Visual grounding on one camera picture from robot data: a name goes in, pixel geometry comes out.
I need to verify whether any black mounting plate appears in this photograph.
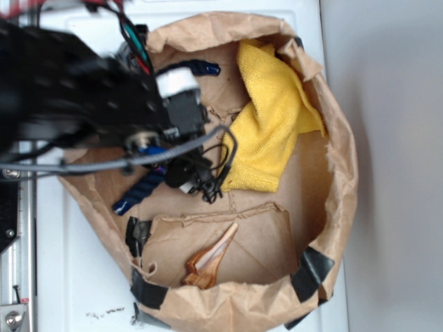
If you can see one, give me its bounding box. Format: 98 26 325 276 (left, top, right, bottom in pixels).
0 177 20 255

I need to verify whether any grey braided cable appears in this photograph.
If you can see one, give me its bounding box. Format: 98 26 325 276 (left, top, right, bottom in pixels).
0 125 239 177

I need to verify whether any white cylindrical wrist part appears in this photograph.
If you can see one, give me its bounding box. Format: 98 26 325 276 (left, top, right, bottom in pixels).
156 67 200 99

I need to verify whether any brown paper bag bin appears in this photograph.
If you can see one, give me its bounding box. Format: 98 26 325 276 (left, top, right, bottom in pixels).
62 12 358 331

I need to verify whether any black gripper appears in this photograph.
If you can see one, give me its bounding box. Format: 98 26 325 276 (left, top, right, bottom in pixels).
125 86 222 204

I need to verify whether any crumpled orange plastic wrapper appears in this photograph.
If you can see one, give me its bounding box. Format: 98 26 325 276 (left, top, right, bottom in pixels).
182 223 239 290

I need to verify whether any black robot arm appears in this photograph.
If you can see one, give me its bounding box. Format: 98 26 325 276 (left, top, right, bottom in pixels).
1 20 223 203

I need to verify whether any yellow microfiber cloth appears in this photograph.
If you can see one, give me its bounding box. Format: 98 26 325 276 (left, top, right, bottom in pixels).
221 39 325 193

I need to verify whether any aluminium frame rail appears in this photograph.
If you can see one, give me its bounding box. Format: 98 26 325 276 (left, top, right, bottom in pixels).
0 138 37 332

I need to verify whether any dark blue twisted rope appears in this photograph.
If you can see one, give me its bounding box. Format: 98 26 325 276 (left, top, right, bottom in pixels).
111 59 222 217

